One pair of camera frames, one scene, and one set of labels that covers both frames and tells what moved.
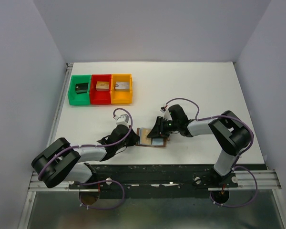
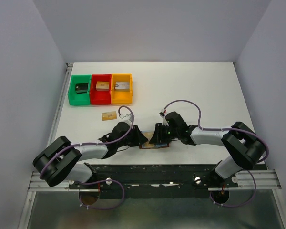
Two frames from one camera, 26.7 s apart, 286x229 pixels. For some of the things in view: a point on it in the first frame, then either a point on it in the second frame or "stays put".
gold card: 143,139 to 109,115
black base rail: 155,181 stays put
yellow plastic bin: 121,88 stays put
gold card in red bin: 102,86 stays put
